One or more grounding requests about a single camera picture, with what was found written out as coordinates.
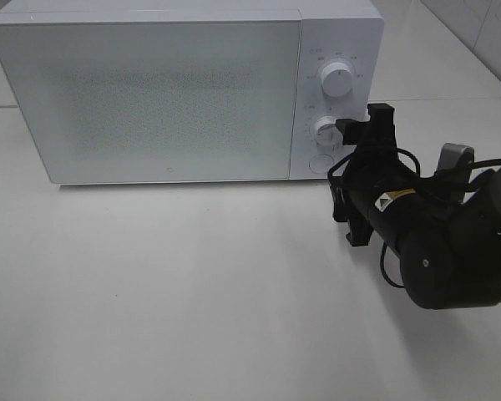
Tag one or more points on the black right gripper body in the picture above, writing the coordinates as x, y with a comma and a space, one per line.
353, 179

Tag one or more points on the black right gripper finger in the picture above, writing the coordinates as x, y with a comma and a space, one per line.
351, 130
360, 232

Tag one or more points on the white timer knob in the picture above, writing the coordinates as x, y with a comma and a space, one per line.
325, 132

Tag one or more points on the round door release button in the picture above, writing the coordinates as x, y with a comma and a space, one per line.
320, 164

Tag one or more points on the white microwave door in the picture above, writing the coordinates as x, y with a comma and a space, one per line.
156, 102

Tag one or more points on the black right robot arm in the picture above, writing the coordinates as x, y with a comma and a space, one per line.
445, 229

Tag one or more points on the white upper power knob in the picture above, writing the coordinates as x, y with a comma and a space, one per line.
336, 78

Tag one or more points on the white microwave oven body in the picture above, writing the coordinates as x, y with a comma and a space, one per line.
329, 31

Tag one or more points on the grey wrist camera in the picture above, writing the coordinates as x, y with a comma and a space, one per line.
453, 156

